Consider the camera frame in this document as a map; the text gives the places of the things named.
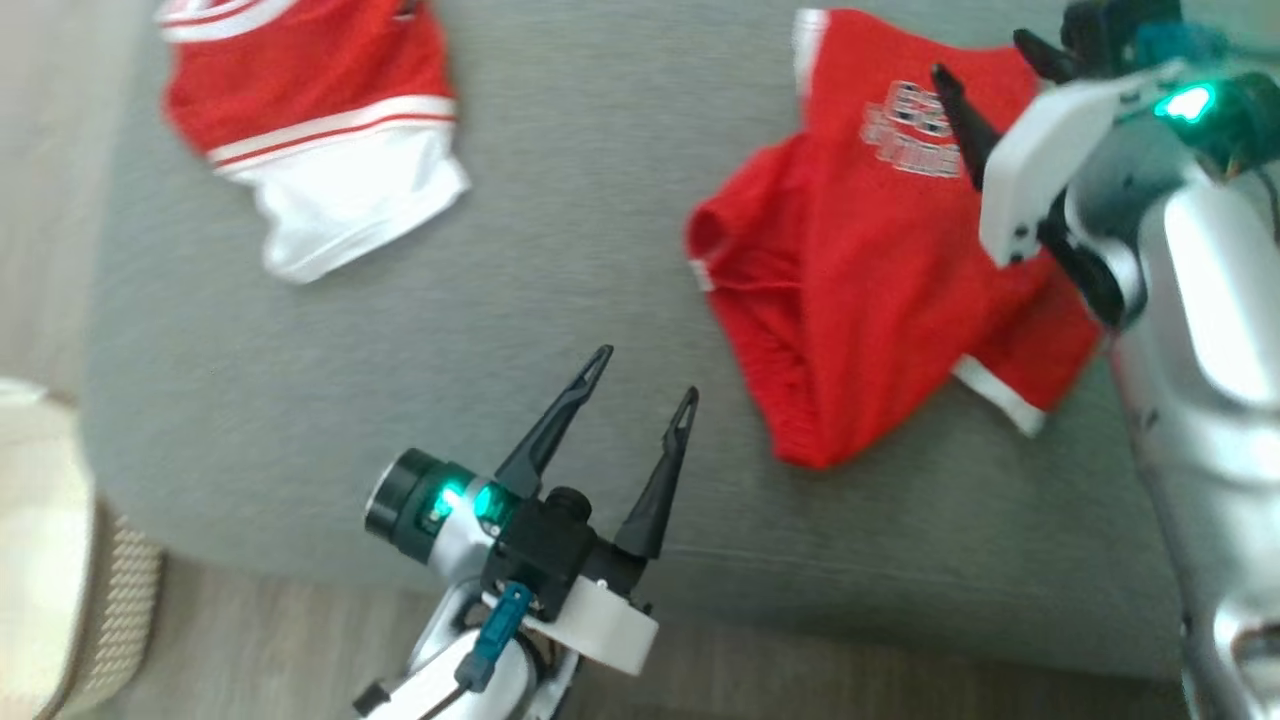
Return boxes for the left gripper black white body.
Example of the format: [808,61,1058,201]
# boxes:
[520,540,662,678]

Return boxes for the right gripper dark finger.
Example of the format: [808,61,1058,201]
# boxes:
[930,62,1003,193]
[1012,28,1083,85]

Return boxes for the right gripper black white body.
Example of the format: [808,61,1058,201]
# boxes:
[978,57,1193,268]

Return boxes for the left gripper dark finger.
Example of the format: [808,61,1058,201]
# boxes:
[613,386,700,560]
[494,345,615,500]

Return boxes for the red shorts with grey print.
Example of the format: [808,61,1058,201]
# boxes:
[685,8,1106,471]

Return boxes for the red and white jersey shirt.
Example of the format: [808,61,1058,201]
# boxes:
[155,0,471,286]

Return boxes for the cream perforated laundry basket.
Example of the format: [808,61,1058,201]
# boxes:
[0,378,166,720]

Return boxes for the left camera blue connector cable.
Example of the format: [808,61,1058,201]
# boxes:
[415,583,534,720]

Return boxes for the camera blue connector cable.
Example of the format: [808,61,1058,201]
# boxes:
[415,583,534,720]
[1130,20,1231,63]

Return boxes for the right camera blue connector cable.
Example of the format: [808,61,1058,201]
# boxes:
[1130,20,1231,63]

